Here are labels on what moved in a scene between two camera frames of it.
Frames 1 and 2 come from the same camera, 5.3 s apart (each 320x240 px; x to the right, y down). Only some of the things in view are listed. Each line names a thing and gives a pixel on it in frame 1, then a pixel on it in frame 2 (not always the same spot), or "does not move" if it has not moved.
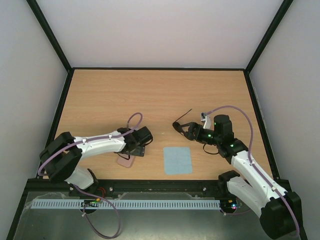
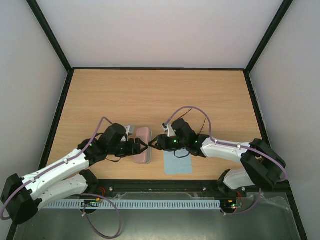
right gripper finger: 192,124 to 159,138
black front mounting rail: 116,189 does not move
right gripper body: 191,131 to 159,142
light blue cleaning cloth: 177,160 does not move
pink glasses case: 125,162 to 144,134
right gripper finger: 189,135 to 156,146
